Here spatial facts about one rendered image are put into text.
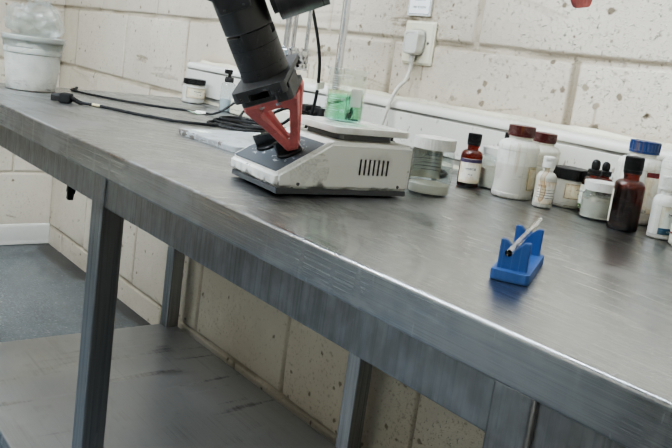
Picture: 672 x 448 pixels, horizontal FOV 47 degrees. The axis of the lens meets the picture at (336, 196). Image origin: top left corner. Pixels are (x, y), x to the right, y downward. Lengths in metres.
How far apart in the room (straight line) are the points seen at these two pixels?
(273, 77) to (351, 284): 0.31
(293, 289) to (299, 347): 1.11
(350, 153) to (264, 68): 0.16
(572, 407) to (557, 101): 0.89
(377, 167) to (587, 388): 0.53
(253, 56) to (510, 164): 0.45
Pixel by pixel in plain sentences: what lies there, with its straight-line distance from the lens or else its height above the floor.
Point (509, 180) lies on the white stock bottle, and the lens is 1.17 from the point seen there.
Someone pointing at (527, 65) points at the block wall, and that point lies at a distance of 1.41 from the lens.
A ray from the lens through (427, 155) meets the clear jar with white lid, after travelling 1.07.
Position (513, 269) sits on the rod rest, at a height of 0.76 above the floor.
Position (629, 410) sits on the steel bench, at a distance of 0.52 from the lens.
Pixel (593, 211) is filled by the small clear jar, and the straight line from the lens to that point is 1.11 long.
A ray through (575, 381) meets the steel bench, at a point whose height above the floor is 0.74.
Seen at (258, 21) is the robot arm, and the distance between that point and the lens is 0.88.
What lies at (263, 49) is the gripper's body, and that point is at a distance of 0.89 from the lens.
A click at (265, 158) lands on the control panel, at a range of 0.96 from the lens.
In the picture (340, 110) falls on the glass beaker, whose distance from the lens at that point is 0.98.
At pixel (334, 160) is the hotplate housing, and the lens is 0.95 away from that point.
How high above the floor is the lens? 0.92
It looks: 10 degrees down
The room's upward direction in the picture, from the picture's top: 8 degrees clockwise
